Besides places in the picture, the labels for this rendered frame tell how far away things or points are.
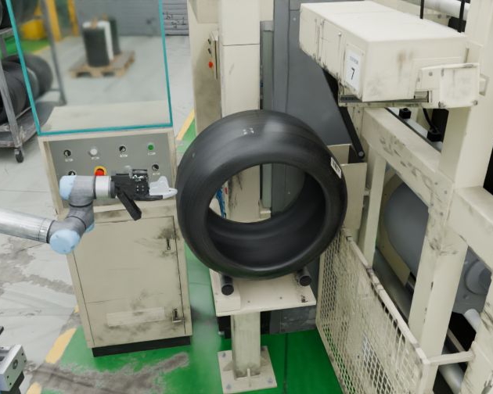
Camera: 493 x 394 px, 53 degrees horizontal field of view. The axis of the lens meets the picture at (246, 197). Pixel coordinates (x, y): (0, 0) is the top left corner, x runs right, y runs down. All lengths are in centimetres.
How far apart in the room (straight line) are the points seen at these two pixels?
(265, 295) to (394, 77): 97
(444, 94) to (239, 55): 80
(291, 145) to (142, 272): 122
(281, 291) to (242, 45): 90
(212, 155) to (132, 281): 116
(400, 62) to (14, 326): 263
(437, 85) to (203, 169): 71
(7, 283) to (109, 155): 161
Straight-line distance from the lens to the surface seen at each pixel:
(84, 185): 161
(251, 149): 147
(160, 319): 266
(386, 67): 123
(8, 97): 505
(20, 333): 317
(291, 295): 187
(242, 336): 242
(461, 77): 122
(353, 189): 199
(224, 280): 175
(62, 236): 154
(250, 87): 180
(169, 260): 243
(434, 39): 126
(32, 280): 354
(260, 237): 195
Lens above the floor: 202
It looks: 29 degrees down
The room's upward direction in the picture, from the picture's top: 1 degrees counter-clockwise
